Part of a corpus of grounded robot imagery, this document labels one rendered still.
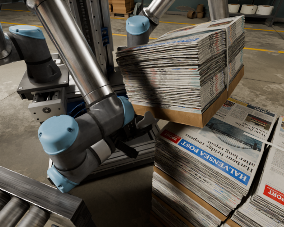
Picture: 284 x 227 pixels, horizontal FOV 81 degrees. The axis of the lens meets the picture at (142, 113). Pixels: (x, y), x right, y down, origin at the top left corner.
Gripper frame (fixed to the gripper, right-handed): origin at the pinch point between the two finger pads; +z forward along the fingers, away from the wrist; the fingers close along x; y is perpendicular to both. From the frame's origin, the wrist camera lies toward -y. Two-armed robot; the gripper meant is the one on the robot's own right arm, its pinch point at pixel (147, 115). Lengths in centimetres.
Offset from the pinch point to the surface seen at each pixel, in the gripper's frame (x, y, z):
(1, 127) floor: 178, -26, -37
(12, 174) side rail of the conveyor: 14.6, 3.0, -41.3
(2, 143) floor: 155, -34, -44
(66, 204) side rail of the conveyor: -2.8, -3.0, -36.0
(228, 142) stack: -26.0, -8.0, 5.6
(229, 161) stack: -28.4, -8.7, -1.2
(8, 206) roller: 6.9, 0.3, -45.2
